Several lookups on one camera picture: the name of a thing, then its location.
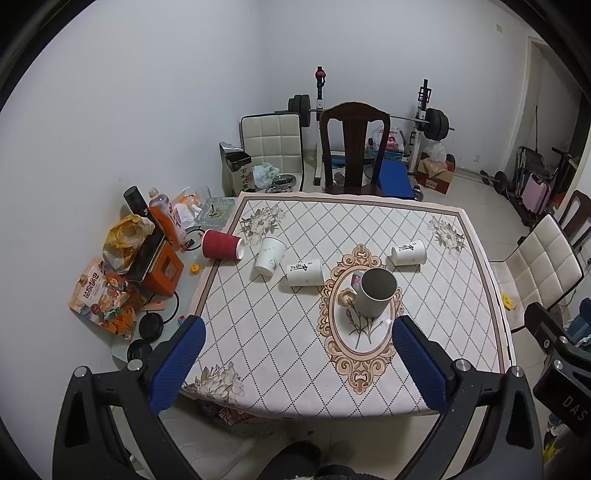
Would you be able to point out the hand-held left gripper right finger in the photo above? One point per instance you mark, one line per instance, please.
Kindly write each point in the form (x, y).
(420, 364)

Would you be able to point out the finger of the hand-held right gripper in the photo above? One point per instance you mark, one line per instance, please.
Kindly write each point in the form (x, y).
(542, 323)

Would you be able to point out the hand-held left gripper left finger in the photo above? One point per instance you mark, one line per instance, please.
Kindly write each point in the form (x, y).
(178, 364)

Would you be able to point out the white calligraphy paper cup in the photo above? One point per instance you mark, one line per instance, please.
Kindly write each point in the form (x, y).
(304, 272)
(408, 253)

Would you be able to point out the red ribbed paper cup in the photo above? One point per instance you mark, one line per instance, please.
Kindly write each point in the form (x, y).
(219, 244)

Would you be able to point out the white floral paper cup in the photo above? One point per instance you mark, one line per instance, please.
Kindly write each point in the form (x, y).
(270, 256)

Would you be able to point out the clear glass cup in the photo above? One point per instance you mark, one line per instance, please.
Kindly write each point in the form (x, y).
(203, 196)

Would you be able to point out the blue cloth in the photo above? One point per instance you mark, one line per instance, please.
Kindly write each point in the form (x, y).
(579, 332)

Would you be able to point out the black round disc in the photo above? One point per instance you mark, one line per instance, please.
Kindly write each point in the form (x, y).
(138, 350)
(151, 326)

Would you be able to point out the small yellow floor item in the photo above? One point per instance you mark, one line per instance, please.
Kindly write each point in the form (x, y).
(507, 301)

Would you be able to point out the white padded chair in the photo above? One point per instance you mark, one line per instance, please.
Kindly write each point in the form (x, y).
(272, 136)
(545, 258)

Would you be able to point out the grey mug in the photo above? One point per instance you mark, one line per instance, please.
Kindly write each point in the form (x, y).
(374, 304)

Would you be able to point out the orange box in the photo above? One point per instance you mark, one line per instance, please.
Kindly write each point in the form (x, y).
(164, 272)

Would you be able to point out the colourful snack bag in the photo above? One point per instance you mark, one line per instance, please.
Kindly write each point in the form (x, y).
(99, 295)

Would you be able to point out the patterned floral tablecloth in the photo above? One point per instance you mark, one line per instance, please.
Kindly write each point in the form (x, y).
(286, 346)

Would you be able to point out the dark wooden chair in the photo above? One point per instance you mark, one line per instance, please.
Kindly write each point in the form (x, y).
(355, 138)
(579, 207)

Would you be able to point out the pink suitcase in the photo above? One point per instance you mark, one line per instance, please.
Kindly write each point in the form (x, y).
(535, 194)

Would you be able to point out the yellow plastic bag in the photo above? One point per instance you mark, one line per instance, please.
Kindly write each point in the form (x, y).
(124, 235)

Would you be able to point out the orange drink bottle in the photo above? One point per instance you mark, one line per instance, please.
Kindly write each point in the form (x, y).
(166, 217)

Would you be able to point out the black floor dumbbell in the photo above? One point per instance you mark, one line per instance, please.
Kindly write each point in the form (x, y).
(499, 180)

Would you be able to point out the white and orange plastic bag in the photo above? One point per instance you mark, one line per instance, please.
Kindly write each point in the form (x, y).
(184, 207)

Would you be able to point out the glass ashtray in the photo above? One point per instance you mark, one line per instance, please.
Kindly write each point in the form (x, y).
(217, 212)

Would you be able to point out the black folding cart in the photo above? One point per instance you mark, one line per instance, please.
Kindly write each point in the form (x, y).
(531, 159)

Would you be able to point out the black cylinder flask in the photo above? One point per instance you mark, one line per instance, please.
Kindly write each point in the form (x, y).
(136, 198)

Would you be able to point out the cardboard box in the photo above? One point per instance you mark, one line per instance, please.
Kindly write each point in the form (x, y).
(434, 177)

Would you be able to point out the blue weight bench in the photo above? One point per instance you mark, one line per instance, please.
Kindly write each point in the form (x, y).
(395, 177)

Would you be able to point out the black tea box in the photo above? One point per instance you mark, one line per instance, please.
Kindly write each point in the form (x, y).
(238, 173)

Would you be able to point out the pale green plastic bag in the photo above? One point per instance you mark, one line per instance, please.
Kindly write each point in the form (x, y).
(264, 173)

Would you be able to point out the metal bowl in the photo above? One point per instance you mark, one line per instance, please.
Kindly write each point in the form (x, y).
(282, 181)

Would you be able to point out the black barbell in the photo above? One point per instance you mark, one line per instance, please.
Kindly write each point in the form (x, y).
(436, 124)

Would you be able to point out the red and white plastic bag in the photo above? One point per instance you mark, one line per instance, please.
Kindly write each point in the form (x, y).
(390, 141)

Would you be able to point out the white barbell rack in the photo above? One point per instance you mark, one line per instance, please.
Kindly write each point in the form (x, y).
(423, 115)

